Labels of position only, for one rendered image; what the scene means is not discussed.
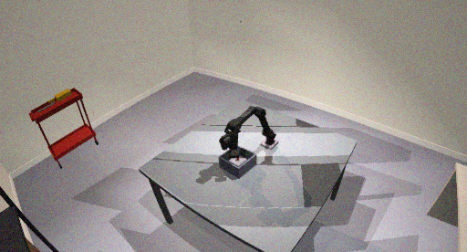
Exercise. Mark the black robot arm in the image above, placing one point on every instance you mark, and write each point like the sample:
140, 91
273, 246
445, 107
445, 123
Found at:
236, 124

